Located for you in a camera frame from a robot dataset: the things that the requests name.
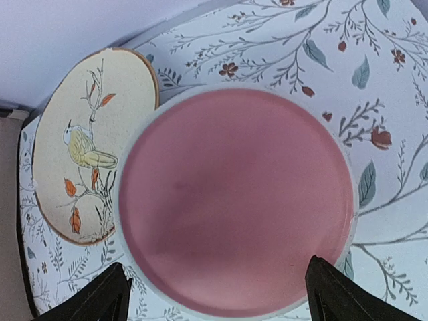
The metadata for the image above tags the beige fabric pet tent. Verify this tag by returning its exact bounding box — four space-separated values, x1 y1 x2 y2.
1 108 33 320

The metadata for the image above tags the floral patterned table mat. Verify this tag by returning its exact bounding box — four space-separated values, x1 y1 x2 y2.
19 1 427 320

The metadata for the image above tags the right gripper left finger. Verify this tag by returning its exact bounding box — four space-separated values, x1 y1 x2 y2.
35 263 133 321

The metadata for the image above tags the pink plastic bowl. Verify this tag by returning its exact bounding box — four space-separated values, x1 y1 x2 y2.
114 85 358 320

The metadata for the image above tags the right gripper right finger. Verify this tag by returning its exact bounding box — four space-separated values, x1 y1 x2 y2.
305 255 416 321

